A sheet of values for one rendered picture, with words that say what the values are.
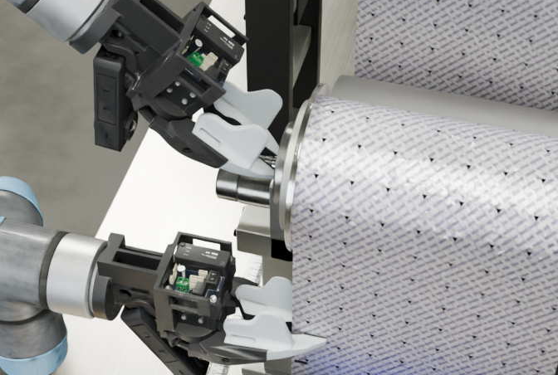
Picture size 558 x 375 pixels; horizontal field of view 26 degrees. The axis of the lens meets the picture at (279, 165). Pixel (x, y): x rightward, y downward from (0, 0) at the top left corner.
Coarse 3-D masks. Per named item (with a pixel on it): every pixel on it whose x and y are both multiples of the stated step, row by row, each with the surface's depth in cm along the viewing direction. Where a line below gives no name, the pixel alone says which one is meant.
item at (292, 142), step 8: (304, 104) 101; (304, 112) 100; (296, 120) 99; (296, 128) 99; (296, 136) 99; (288, 144) 99; (288, 152) 98; (288, 160) 98; (288, 168) 98; (288, 176) 98; (280, 192) 99; (280, 200) 99; (280, 208) 100; (280, 216) 100; (280, 224) 101
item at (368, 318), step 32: (320, 288) 105; (352, 288) 104; (384, 288) 102; (416, 288) 101; (448, 288) 100; (320, 320) 108; (352, 320) 107; (384, 320) 106; (416, 320) 104; (448, 320) 103; (480, 320) 102; (512, 320) 101; (544, 320) 100; (320, 352) 111; (352, 352) 110; (384, 352) 109; (416, 352) 108; (448, 352) 106; (480, 352) 105; (512, 352) 104; (544, 352) 103
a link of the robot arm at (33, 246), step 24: (0, 240) 111; (24, 240) 111; (48, 240) 111; (0, 264) 111; (24, 264) 110; (48, 264) 110; (0, 288) 112; (24, 288) 111; (0, 312) 114; (24, 312) 115
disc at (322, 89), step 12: (324, 84) 103; (312, 96) 99; (312, 108) 98; (300, 132) 97; (300, 144) 97; (300, 156) 97; (288, 192) 97; (288, 204) 97; (288, 216) 98; (288, 228) 99; (288, 240) 100
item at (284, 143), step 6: (294, 120) 103; (288, 126) 102; (288, 132) 101; (282, 138) 101; (288, 138) 101; (282, 144) 101; (282, 150) 100; (282, 156) 100; (276, 162) 101; (282, 162) 100; (276, 168) 101; (282, 168) 100; (276, 174) 101; (276, 180) 101; (276, 186) 101; (276, 192) 101; (276, 198) 102; (276, 204) 103
